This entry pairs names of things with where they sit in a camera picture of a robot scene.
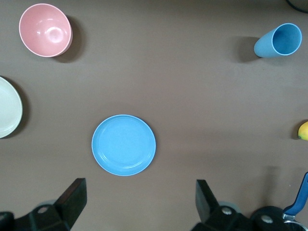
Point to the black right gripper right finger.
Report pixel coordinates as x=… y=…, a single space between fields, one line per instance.
x=209 y=211

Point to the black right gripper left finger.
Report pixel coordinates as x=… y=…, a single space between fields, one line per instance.
x=69 y=204

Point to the blue plate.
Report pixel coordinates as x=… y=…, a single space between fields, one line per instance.
x=124 y=144

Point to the beige plate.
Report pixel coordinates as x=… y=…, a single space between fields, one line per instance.
x=9 y=108

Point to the brown table cover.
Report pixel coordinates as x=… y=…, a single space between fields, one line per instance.
x=192 y=96

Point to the yellow mango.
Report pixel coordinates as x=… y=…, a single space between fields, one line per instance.
x=304 y=131

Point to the blue cup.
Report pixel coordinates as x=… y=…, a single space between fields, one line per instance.
x=264 y=45

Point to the pink bowl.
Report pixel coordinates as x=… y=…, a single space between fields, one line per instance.
x=43 y=29

